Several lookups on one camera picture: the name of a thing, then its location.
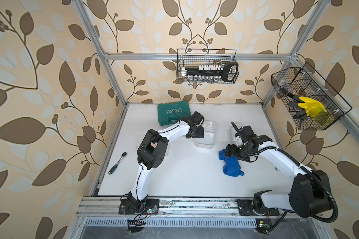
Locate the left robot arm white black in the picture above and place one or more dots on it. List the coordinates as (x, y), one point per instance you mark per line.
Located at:
(153, 147)

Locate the green plastic tool case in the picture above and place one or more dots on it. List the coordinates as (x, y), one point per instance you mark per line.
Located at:
(169, 114)

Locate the black wire basket right wall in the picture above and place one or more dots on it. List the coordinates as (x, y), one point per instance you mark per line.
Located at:
(306, 81)

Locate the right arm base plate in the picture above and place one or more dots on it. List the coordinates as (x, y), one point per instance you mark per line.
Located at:
(253, 207)

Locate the clear lunch box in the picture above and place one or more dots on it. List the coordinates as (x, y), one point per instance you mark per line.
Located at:
(209, 138)

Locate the black wire basket back wall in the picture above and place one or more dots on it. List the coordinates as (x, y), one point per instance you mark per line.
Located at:
(191, 57)

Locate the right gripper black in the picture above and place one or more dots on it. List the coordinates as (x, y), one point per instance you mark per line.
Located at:
(233, 152)

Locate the black socket set holder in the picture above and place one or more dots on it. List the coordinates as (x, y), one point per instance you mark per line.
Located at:
(223, 73)

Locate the black wire basket wall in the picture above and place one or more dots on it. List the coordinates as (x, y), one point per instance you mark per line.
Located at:
(191, 57)
(306, 81)

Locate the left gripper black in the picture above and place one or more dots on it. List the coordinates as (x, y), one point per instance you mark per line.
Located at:
(200, 134)

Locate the black handled pliers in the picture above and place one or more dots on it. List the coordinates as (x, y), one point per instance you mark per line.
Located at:
(296, 104)

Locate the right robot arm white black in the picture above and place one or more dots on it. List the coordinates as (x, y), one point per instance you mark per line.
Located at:
(310, 194)

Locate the clear lunch box lid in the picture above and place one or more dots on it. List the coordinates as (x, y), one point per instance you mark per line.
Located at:
(232, 131)

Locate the yellow rubber glove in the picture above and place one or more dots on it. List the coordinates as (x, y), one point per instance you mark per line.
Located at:
(313, 108)

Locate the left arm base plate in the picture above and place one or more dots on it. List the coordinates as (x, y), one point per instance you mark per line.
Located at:
(133, 207)

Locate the aluminium front rail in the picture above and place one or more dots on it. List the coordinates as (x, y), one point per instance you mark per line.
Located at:
(173, 206)

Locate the blue cleaning cloth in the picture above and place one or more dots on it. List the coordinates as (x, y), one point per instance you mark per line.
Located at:
(231, 167)

